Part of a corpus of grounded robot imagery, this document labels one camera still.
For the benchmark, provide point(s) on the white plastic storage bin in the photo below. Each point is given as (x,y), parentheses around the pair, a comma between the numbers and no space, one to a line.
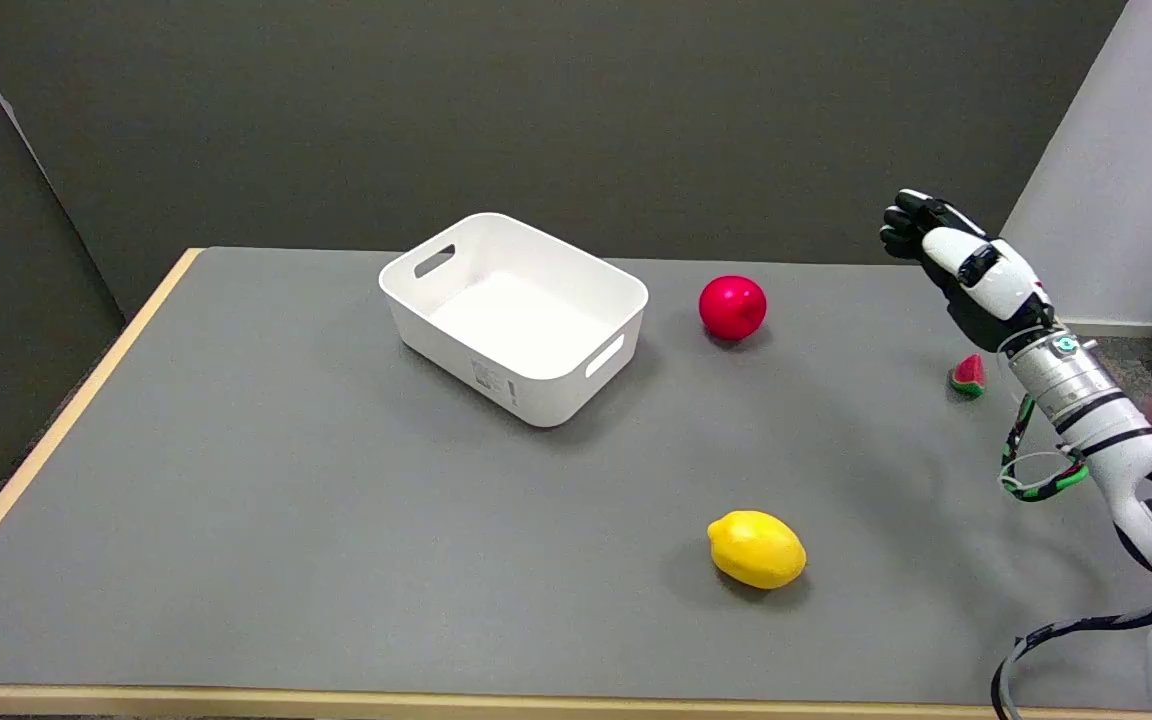
(521,320)

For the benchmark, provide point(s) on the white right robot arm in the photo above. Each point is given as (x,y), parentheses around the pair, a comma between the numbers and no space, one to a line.
(1096,420)

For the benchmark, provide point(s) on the yellow lemon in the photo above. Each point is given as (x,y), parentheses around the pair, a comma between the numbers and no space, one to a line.
(756,548)

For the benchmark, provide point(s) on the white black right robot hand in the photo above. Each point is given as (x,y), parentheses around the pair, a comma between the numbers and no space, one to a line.
(976,275)

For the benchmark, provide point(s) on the small watermelon slice toy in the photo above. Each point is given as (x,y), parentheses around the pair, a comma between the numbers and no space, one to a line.
(968,376)

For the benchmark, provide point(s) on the red apple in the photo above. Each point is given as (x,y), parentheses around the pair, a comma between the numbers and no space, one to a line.
(732,306)

